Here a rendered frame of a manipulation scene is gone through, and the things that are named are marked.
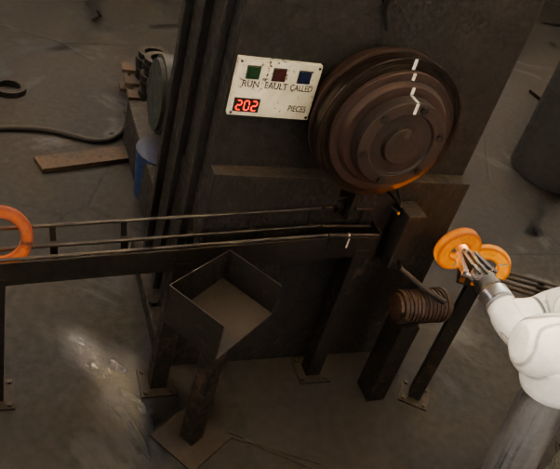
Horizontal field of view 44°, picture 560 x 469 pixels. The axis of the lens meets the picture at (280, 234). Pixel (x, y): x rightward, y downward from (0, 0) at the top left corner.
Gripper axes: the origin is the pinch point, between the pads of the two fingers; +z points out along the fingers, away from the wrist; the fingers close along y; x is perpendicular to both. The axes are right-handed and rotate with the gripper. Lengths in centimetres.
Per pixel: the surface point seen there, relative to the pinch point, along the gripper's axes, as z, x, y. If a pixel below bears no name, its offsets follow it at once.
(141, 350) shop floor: 35, -86, -84
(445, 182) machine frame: 31.3, 1.2, 10.6
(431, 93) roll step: 19, 41, -20
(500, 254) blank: 3.3, -7.2, 22.0
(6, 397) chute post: 16, -85, -132
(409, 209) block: 24.0, -5.5, -4.6
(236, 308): -2, -24, -69
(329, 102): 23, 33, -49
